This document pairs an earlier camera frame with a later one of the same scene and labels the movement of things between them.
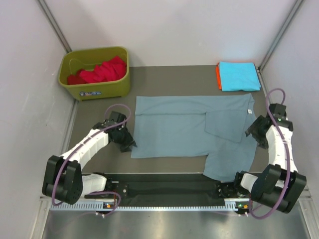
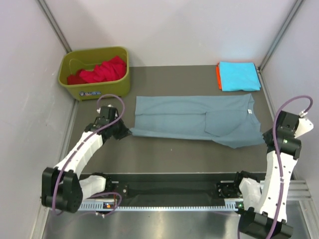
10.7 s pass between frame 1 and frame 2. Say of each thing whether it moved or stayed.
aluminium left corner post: stayed
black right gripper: moved
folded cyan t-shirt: stayed
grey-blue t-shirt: moved
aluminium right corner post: stayed
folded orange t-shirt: stayed
